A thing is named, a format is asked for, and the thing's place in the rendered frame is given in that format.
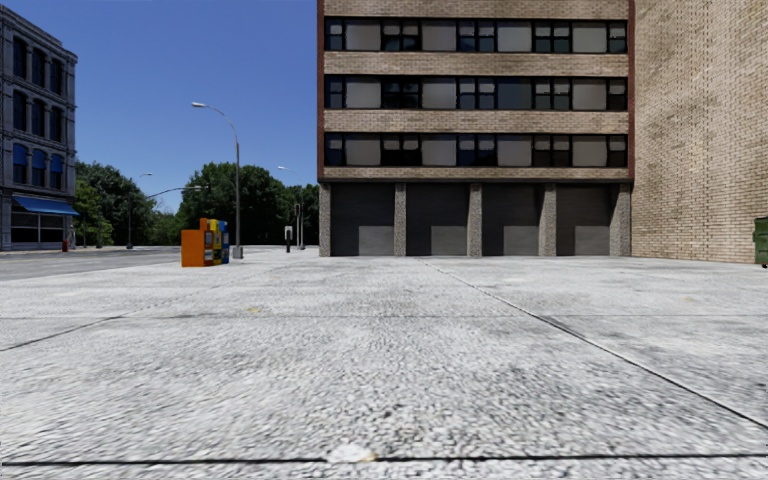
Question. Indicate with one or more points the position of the traffic light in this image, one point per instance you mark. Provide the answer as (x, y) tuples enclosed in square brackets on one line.
[(297, 222)]

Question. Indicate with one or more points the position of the trees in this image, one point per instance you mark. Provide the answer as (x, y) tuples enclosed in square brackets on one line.
[(258, 204)]

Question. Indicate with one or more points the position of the blue newspaper box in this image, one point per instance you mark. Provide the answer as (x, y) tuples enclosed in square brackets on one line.
[(225, 240)]

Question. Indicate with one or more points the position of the yellow newspaper box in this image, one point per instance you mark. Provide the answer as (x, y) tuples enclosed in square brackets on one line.
[(215, 240)]

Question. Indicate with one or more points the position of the orange newspaper box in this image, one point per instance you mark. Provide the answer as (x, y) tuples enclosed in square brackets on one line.
[(193, 248)]

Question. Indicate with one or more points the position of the tan brick building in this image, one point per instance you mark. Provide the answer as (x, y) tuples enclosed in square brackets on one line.
[(690, 120)]

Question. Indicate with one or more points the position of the grey stone building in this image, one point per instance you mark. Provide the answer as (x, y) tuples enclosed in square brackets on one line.
[(36, 120)]

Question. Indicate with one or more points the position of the green dumpster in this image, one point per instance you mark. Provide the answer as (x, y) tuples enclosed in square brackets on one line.
[(761, 240)]

